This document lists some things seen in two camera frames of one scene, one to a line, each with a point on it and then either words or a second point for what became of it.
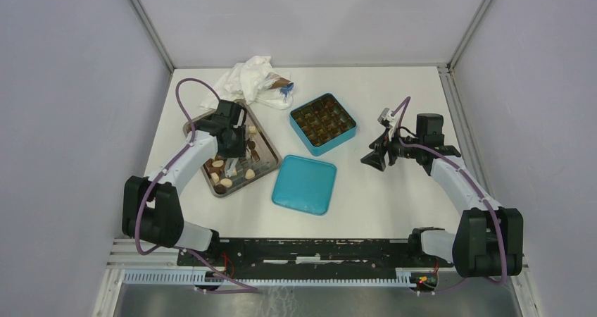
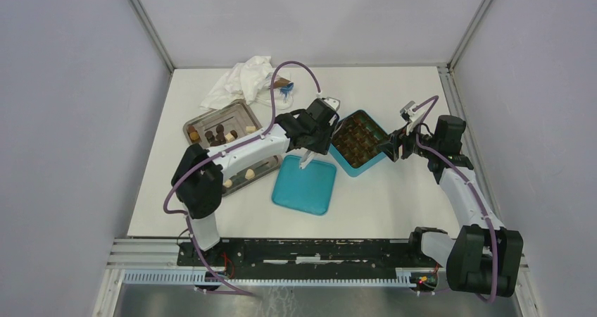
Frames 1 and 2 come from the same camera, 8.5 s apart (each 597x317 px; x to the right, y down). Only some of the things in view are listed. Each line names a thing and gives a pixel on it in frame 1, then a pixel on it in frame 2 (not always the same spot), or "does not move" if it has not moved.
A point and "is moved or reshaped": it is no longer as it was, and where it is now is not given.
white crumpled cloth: (247, 83) does not move
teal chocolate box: (323, 124) is moved or reshaped
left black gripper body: (237, 147) to (322, 137)
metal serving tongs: (230, 164) is moved or reshaped
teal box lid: (304, 184) does not move
